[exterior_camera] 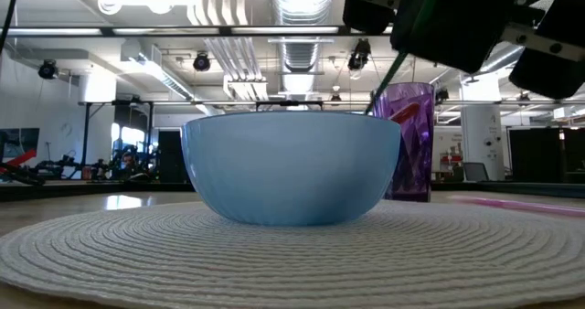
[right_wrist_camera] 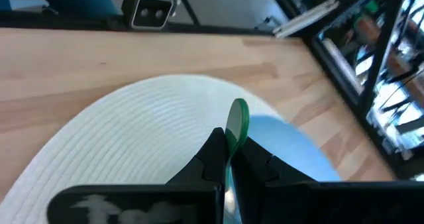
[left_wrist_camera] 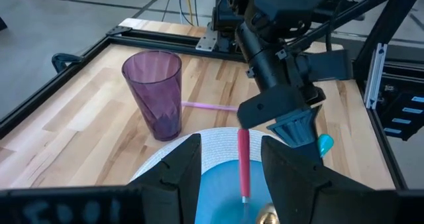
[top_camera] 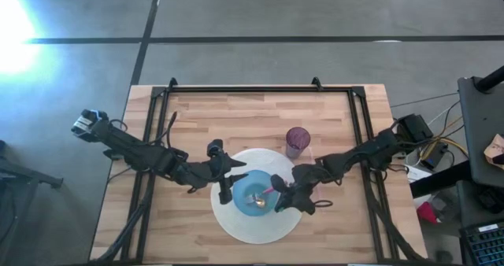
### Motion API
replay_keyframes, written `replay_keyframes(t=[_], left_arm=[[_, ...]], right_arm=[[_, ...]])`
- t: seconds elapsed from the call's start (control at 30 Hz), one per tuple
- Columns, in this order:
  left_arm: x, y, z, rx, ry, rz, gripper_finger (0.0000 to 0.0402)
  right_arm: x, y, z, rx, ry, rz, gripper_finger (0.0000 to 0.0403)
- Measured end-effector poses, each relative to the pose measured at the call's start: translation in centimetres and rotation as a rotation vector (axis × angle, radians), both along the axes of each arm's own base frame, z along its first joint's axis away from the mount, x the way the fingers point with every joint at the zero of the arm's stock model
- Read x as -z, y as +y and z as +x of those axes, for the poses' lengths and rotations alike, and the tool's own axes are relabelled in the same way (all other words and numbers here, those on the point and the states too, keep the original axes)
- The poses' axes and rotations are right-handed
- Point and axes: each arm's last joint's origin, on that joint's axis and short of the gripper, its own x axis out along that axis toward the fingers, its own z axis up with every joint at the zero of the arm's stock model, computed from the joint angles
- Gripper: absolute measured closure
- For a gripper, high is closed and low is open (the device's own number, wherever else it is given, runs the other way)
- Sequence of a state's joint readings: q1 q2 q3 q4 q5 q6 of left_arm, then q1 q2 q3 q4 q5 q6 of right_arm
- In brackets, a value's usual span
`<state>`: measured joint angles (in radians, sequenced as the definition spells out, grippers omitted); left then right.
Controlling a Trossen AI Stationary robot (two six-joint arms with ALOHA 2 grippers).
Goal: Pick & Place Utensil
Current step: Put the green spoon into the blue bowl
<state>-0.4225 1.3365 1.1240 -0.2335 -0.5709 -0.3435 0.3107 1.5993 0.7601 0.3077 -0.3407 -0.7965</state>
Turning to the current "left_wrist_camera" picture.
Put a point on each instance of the black box with label strips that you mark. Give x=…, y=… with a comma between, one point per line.
x=402, y=114

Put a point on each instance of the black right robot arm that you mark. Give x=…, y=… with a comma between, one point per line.
x=265, y=35

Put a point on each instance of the black aluminium table frame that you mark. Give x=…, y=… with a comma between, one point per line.
x=66, y=75

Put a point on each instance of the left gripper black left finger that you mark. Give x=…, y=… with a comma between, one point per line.
x=159, y=197

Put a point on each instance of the gold metal spoon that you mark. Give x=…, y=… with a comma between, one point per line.
x=267, y=215

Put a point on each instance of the white aluminium extrusion bar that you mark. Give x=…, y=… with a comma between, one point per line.
x=374, y=78

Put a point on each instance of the teal plastic utensil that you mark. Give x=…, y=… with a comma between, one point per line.
x=326, y=145

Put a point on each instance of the silver metal bracket plate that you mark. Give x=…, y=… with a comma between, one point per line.
x=207, y=40

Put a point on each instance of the frosted blue plastic bowl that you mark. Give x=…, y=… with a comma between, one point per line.
x=222, y=197

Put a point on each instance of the purple faceted plastic cup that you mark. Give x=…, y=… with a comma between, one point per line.
x=155, y=94

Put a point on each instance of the blue plate with white rim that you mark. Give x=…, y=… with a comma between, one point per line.
x=215, y=144

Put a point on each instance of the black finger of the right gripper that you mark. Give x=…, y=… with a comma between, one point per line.
x=291, y=128

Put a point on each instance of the pink plastic utensil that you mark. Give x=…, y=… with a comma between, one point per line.
x=208, y=106

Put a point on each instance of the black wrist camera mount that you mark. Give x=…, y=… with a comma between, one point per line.
x=328, y=65

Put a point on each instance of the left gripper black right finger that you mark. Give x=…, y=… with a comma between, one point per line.
x=314, y=197

